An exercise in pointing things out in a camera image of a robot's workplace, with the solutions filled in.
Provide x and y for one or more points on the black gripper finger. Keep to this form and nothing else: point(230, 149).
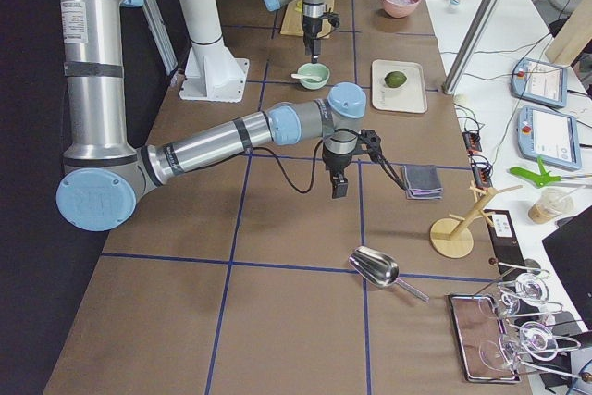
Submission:
point(308, 47)
point(316, 50)
point(339, 185)

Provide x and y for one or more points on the green avocado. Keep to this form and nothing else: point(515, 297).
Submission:
point(395, 79)

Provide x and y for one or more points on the green plastic clamp tool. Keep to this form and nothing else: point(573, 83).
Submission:
point(543, 178)

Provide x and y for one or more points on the metal scoop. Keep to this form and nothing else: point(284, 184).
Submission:
point(381, 270)

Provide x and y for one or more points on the glass cup rack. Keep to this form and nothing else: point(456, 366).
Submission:
point(521, 303)

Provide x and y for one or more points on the teach pendant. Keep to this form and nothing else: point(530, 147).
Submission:
point(540, 82)
point(549, 135)

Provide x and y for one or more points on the wooden mug tree stand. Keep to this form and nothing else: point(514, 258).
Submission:
point(451, 237)

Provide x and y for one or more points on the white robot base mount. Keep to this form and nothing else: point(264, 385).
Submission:
point(212, 72)

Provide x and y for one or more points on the lower teach pendant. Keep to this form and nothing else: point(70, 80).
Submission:
point(549, 135)

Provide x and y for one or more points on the aluminium frame post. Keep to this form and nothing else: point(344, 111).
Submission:
point(469, 44)

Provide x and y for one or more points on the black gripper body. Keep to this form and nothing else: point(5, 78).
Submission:
point(337, 162)
point(310, 27)

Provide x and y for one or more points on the upper teach pendant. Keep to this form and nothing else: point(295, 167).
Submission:
point(540, 82)

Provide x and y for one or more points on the iced coffee cup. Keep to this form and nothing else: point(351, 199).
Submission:
point(551, 204)

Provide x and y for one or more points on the mint green bowl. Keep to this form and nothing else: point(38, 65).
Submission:
point(317, 69)

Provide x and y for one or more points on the grey folded cloth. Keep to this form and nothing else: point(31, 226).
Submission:
point(422, 182)

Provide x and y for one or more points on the white plastic spoon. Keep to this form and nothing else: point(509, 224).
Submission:
point(310, 78)

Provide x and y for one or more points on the cream rabbit tray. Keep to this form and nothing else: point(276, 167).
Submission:
point(410, 97)

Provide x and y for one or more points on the bamboo cutting board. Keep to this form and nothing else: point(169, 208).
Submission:
point(292, 22)

